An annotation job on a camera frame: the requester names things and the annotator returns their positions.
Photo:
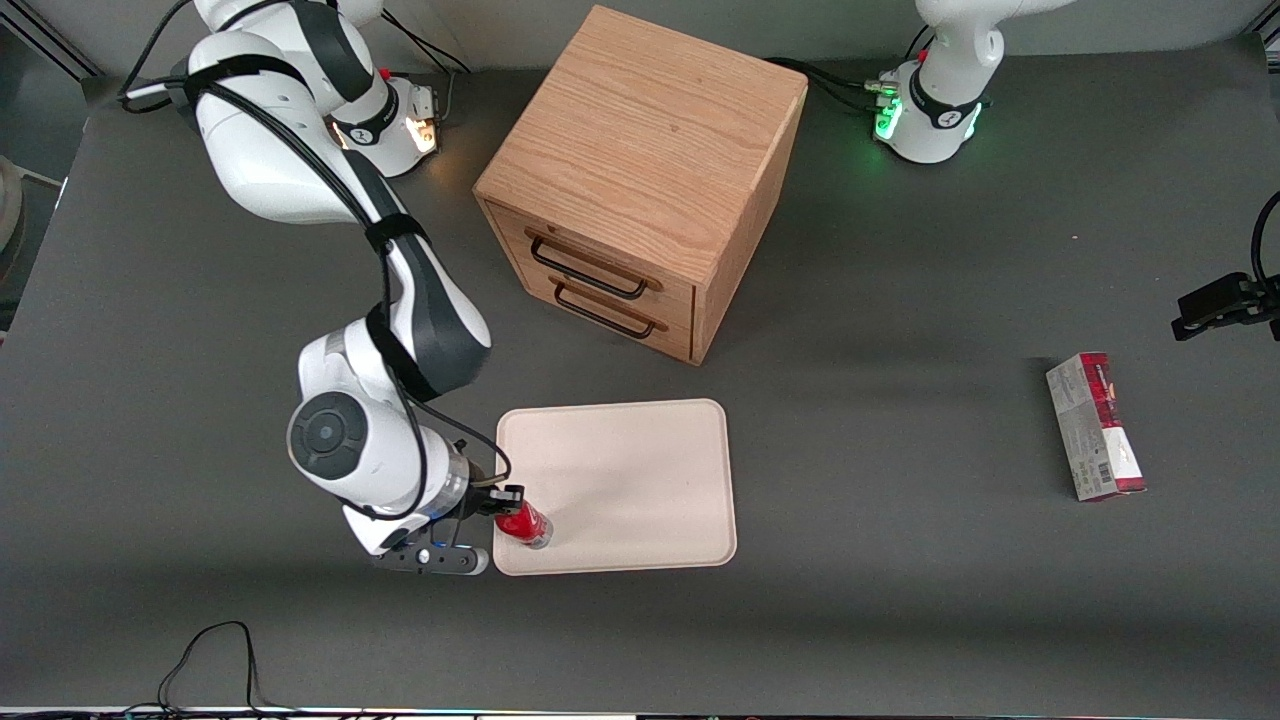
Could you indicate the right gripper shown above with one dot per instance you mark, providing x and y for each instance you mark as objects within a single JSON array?
[{"x": 486, "y": 501}]

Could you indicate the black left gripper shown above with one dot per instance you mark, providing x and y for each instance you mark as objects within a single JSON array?
[{"x": 1232, "y": 300}]

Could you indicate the red soda can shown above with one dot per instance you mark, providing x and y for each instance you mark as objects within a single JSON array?
[{"x": 524, "y": 526}]

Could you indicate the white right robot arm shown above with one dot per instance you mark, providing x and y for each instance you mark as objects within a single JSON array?
[{"x": 250, "y": 150}]

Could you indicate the beige plastic tray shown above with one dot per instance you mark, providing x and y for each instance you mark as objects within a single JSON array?
[{"x": 640, "y": 480}]

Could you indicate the red plaid cardboard box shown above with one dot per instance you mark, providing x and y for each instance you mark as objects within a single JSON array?
[{"x": 1095, "y": 430}]

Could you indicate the wooden drawer front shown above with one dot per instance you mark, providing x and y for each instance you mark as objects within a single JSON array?
[
  {"x": 600, "y": 255},
  {"x": 620, "y": 325}
]

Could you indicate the wooden drawer cabinet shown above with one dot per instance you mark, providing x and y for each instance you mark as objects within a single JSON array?
[{"x": 650, "y": 130}]

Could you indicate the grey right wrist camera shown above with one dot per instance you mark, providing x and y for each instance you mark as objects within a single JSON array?
[{"x": 440, "y": 560}]

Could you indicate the grey aluminium frame rail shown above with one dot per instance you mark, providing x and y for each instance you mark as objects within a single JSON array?
[{"x": 45, "y": 35}]

